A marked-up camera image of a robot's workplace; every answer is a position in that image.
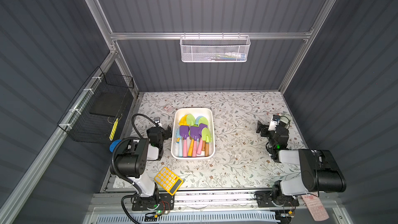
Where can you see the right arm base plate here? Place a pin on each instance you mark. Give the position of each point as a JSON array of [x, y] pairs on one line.
[[268, 199]]

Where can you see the black wire basket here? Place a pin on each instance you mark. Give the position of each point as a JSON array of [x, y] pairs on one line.
[[107, 96]]

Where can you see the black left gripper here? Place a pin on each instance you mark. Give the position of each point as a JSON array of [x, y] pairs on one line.
[[165, 132]]

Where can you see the blue shovel blue handle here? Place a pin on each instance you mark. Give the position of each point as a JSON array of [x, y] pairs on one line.
[[179, 142]]

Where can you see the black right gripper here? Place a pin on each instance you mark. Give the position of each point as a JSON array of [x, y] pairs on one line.
[[263, 129]]

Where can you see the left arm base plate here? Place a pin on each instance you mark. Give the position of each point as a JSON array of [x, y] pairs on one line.
[[157, 202]]

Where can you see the green shovel wooden handle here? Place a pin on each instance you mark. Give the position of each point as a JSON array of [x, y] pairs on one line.
[[206, 137]]

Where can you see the pale green tape dispenser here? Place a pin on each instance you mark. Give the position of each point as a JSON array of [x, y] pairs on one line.
[[283, 120]]

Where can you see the white plastic storage box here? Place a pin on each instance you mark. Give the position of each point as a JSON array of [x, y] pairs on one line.
[[188, 116]]

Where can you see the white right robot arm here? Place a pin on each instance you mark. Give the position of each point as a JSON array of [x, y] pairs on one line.
[[319, 170]]

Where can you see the purple shovel pink handle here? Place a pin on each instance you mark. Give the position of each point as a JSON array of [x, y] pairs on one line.
[[184, 133]]

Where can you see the yellow calculator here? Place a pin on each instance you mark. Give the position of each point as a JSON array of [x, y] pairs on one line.
[[168, 180]]

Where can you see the green shovel brown handle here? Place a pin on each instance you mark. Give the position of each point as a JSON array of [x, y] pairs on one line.
[[202, 123]]

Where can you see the white wire mesh basket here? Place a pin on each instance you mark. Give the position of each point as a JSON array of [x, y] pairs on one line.
[[214, 48]]

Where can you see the pink calculator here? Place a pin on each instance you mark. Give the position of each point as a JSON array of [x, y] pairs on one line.
[[315, 207]]

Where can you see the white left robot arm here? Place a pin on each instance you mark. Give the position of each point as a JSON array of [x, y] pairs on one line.
[[130, 156]]

